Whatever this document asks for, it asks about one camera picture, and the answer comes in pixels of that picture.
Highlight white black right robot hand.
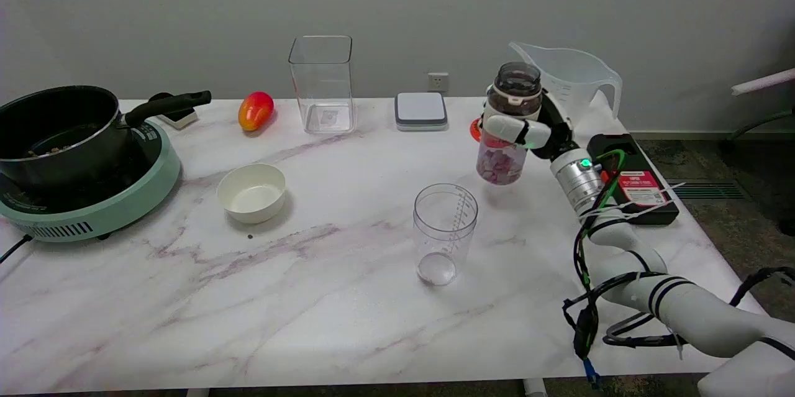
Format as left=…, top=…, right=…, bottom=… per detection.
left=480, top=91, right=583, bottom=162

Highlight pink white candy pieces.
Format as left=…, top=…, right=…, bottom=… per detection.
left=477, top=135, right=527, bottom=185

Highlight clear plastic bottle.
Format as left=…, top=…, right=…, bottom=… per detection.
left=476, top=62, right=542, bottom=185

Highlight large translucent measuring jug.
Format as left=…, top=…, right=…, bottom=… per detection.
left=509, top=42, right=623, bottom=121

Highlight clear cylindrical measuring cup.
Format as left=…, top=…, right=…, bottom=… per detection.
left=413, top=183, right=479, bottom=287

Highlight black box with red label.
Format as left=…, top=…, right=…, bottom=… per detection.
left=586, top=133, right=679, bottom=226

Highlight white grey kitchen scale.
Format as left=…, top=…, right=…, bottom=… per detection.
left=394, top=92, right=449, bottom=132

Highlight floor vent grille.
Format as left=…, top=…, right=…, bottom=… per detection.
left=666, top=180, right=752, bottom=201

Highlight white padded rod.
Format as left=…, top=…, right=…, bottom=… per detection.
left=731, top=68, right=795, bottom=97

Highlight clear square storage container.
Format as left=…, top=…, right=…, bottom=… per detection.
left=288, top=35, right=356, bottom=135

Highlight red yellow mango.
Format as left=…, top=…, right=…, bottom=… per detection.
left=238, top=91, right=275, bottom=132

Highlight white bowl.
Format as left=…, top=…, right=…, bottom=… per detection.
left=216, top=163, right=287, bottom=224

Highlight green induction cooker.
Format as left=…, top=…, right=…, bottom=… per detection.
left=0, top=119, right=182, bottom=243

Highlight black saucepan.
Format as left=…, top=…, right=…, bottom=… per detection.
left=0, top=85, right=212, bottom=189

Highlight black green cable bundle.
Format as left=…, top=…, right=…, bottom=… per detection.
left=562, top=148, right=795, bottom=388

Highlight black cooker power cord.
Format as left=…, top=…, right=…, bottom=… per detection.
left=0, top=234, right=33, bottom=264

